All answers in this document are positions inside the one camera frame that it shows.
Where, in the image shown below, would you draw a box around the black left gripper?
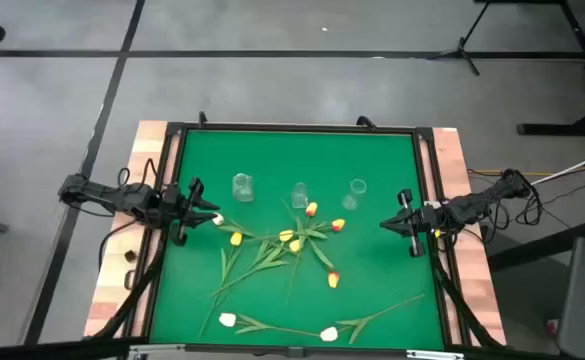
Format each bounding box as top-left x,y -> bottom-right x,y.
159,177 -> 221,247

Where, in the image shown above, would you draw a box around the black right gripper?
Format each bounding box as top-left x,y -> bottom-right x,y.
379,188 -> 446,259

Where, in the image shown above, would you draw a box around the red yellow artificial tulip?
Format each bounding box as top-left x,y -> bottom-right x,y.
291,214 -> 342,290
280,199 -> 319,305
249,218 -> 347,242

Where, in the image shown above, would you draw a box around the pale tulips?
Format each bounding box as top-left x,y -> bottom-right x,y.
319,293 -> 427,345

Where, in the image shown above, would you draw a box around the cut crystal glass vase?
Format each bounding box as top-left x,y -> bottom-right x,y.
231,172 -> 255,204

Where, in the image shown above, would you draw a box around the small glass bottle vase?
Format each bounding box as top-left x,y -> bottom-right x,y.
290,181 -> 310,210

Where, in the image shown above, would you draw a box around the tall clear glass carafe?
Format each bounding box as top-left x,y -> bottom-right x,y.
341,178 -> 368,212

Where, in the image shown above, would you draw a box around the green table mat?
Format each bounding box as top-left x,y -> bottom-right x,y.
149,128 -> 446,350

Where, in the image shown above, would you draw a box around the black diagonal table leg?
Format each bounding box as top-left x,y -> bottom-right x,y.
486,218 -> 585,272

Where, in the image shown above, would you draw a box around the black tripod stand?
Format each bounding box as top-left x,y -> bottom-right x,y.
426,0 -> 493,77

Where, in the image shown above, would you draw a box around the dark grey cabinet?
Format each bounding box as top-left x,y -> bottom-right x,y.
555,237 -> 585,360

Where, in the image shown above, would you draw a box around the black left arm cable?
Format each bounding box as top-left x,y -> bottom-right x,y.
96,158 -> 159,259

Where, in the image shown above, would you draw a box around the black metal rig frame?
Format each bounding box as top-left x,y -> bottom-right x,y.
89,119 -> 506,360

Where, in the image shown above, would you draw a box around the silver metal bracket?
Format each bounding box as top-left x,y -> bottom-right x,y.
129,342 -> 186,354
405,349 -> 466,360

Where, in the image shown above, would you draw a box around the black desk frame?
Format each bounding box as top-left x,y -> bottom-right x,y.
474,0 -> 585,137

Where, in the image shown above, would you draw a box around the white cable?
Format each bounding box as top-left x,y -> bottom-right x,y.
530,152 -> 585,187

